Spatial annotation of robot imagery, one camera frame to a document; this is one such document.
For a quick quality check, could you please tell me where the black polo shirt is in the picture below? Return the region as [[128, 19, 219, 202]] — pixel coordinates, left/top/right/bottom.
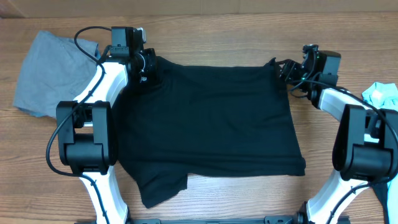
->
[[112, 57, 306, 208]]

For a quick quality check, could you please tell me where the grey folded shirt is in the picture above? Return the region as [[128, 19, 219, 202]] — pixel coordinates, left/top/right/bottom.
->
[[13, 30, 96, 118]]

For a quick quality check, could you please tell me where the light blue shirt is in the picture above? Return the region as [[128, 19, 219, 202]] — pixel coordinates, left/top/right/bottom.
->
[[362, 82, 397, 111]]

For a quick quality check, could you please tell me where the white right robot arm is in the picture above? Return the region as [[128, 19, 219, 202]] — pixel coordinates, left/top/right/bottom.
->
[[264, 45, 397, 224]]

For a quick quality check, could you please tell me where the dark garment under blue shirt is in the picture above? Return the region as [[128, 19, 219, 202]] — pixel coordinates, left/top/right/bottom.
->
[[372, 183, 389, 224]]

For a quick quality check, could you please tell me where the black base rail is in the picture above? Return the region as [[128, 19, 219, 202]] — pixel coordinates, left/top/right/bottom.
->
[[126, 215, 311, 224]]

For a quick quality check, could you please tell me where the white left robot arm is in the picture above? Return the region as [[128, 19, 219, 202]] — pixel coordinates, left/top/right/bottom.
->
[[46, 27, 156, 223]]

